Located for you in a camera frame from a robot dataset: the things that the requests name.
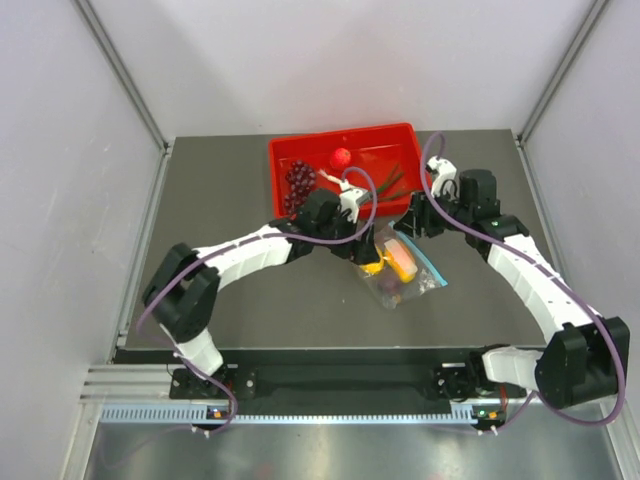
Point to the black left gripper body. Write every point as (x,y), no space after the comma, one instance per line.
(340,226)

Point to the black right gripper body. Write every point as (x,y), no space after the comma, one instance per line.
(436,219)

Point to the clear zip top bag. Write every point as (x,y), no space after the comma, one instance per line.
(427,278)

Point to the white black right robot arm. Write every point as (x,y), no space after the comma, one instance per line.
(585,357)

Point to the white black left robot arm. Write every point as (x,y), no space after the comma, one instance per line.
(183,290)

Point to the yellow fake lemon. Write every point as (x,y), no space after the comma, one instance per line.
(376,267)

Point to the green fake scallion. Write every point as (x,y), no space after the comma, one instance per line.
(385,192)

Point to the red fake strawberry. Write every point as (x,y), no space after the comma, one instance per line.
(340,159)

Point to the dark red fake grapes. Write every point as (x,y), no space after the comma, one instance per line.
(301,179)

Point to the red plastic tray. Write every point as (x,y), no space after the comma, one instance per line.
(375,149)

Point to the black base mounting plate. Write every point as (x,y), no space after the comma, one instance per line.
(249,382)

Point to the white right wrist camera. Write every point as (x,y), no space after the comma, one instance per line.
(443,174)

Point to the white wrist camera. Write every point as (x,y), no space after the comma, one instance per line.
(352,200)
(443,174)

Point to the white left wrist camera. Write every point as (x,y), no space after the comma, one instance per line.
(352,200)

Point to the left aluminium frame post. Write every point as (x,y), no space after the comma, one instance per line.
(122,74)

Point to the aluminium frame post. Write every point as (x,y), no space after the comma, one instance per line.
(569,56)
(122,74)

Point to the right aluminium frame post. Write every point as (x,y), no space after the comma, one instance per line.
(569,56)

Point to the grey slotted cable duct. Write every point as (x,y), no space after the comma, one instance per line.
(200,414)

